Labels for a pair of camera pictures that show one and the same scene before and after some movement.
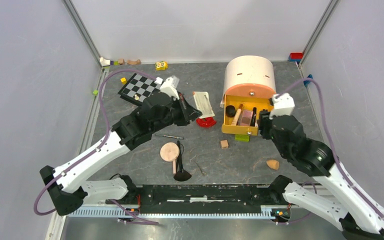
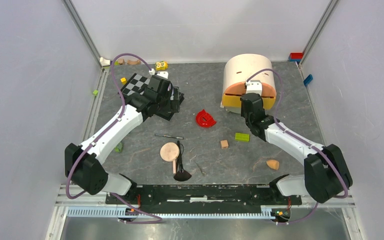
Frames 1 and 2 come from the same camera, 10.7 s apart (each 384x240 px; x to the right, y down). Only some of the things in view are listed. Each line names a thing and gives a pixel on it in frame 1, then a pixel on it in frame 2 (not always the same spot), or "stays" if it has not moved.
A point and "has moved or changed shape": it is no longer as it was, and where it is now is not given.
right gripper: x=265 y=120 to x=242 y=110
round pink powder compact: x=169 y=151 stays
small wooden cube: x=224 y=144 stays
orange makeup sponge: x=273 y=164 stays
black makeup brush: x=182 y=175 stays
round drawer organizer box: x=249 y=80 has moved or changed shape
